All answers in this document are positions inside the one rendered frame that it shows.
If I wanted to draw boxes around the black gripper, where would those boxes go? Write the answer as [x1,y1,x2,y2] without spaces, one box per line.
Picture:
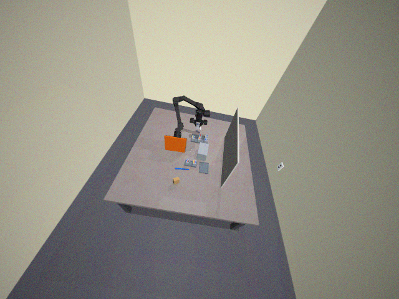
[190,117,208,127]

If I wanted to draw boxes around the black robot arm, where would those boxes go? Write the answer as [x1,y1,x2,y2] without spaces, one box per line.
[173,95,210,138]

